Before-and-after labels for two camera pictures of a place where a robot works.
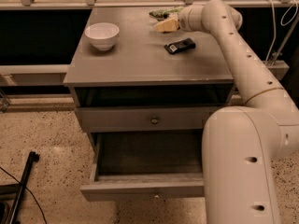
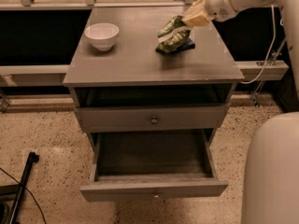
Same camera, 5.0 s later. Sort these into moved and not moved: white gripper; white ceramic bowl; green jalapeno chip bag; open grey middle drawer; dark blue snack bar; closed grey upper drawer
Moved: green jalapeno chip bag; white gripper
Not moved: white ceramic bowl; closed grey upper drawer; open grey middle drawer; dark blue snack bar
